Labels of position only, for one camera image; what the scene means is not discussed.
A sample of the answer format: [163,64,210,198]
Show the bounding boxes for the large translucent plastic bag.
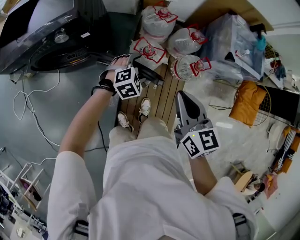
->
[201,13,267,82]

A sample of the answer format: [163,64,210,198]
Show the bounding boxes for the person's left forearm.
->
[58,89,113,155]

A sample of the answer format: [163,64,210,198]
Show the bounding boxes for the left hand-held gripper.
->
[99,53,143,100]

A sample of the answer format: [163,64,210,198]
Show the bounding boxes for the empty clear water jug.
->
[170,54,212,82]

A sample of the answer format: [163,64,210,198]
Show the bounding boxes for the person's left hand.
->
[111,55,131,71]

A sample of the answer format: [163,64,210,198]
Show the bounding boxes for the thin white cable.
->
[25,157,57,166]

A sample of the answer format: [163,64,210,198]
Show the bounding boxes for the white plates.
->
[268,123,285,150]

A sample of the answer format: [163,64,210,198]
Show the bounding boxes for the person's left white shoe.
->
[117,111,135,133]

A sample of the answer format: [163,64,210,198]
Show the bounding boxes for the white rack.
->
[0,163,51,211]

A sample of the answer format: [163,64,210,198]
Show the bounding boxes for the round black washer door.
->
[96,52,165,89]

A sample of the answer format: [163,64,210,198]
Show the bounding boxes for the black washing machine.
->
[0,0,111,75]

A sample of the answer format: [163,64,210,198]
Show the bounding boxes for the large cardboard sheet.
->
[182,0,275,32]

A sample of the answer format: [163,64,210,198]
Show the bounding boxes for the grey harness strap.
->
[232,212,251,240]
[75,203,90,240]

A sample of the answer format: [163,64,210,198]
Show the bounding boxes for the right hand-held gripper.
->
[174,90,221,160]

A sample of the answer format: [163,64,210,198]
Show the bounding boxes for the black cloth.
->
[0,2,39,49]

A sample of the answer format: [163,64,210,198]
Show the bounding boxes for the teal glove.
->
[256,35,267,51]

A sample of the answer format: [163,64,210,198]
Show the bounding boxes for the person's right white shoe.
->
[138,97,152,124]

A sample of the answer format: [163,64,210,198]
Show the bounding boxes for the person's right forearm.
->
[188,153,218,196]

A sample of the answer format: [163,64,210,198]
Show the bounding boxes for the orange striped box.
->
[271,126,300,174]

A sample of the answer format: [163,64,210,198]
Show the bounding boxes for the black case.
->
[257,85,300,127]

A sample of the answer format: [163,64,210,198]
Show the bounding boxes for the person's white shirt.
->
[46,135,258,240]

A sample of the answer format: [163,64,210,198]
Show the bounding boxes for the orange cushion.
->
[228,80,268,127]

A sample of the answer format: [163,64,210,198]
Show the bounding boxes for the white tube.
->
[215,121,234,129]

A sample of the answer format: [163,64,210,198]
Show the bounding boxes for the white shopping bag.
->
[225,50,264,80]

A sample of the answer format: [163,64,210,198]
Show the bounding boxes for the clear plastic floor sheet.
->
[185,70,282,179]

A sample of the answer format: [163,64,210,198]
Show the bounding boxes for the black floor cable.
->
[22,78,60,153]

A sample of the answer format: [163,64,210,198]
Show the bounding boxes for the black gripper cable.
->
[84,120,109,153]

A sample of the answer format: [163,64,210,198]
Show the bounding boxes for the black wristband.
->
[91,78,117,97]

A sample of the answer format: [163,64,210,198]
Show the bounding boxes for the wooden deck platform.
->
[117,52,186,139]

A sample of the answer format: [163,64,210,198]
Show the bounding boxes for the person's white shoe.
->
[138,97,152,124]
[117,111,135,133]

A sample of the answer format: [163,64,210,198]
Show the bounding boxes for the looped white cable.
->
[13,69,61,147]

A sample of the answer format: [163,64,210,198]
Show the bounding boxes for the yellow badminton racket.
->
[234,84,272,127]

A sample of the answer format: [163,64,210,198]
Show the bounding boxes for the white box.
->
[103,0,141,14]

